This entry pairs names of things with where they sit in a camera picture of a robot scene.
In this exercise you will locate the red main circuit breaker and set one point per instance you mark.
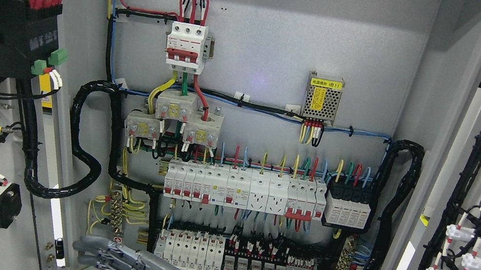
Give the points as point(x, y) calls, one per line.
point(186, 45)

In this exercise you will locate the perforated metal power supply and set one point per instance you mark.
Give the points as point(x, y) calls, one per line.
point(323, 96)

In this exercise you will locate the white lower breaker row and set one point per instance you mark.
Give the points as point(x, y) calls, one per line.
point(191, 250)

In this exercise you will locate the black corrugated conduit right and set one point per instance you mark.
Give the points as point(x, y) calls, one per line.
point(406, 185)

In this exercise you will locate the black surge protector block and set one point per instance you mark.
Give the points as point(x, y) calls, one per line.
point(347, 207)

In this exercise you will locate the white current transformers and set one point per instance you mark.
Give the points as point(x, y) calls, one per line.
point(172, 109)

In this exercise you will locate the white breaker and socket row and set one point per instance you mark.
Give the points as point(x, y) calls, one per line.
point(246, 189)

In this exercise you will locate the black digital power meter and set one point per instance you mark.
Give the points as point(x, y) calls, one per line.
point(29, 40)

